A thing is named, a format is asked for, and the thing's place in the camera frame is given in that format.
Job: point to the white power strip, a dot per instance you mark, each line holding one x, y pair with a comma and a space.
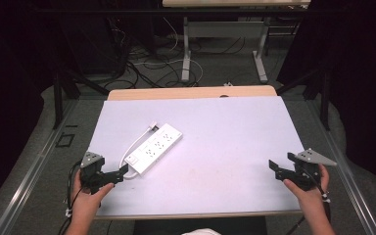
153, 148

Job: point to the white desk with metal legs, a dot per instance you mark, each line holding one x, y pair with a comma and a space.
223, 29

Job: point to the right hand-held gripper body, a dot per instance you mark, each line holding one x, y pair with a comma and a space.
306, 169

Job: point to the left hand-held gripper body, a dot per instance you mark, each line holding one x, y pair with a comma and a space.
91, 169

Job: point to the person's right hand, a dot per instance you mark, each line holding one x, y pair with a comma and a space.
310, 196

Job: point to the metal floor rail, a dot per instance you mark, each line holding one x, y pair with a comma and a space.
349, 176
29, 176

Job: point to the person's dark lap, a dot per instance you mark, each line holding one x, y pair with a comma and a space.
163, 226

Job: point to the person's white clothing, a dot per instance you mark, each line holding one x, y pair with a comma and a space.
200, 232

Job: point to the person's left hand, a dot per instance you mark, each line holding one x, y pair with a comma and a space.
86, 199

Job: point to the wooden table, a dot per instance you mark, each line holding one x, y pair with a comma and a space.
182, 92

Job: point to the black metal stand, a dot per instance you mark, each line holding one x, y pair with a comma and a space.
323, 98
58, 98

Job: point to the dark curtain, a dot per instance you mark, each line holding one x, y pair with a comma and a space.
362, 75
9, 65

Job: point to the black floor socket frame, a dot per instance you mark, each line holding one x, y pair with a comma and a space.
65, 140

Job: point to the white table mat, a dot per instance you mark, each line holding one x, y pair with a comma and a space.
215, 153

